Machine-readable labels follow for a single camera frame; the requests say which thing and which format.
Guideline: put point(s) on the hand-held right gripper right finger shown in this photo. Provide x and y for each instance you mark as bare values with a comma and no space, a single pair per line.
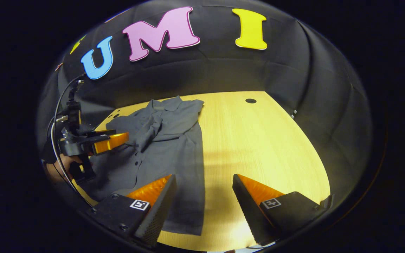
250,211

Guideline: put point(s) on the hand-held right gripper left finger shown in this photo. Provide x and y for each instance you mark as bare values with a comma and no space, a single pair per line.
156,214

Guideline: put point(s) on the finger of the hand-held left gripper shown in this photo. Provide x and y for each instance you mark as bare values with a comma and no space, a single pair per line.
100,133
111,142

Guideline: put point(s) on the grey button-up shirt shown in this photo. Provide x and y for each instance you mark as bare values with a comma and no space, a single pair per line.
174,147

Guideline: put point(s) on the silver backdrop clip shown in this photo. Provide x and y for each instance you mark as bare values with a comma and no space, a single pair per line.
294,113

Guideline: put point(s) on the black backdrop cloth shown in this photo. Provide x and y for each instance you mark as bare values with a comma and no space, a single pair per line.
258,70

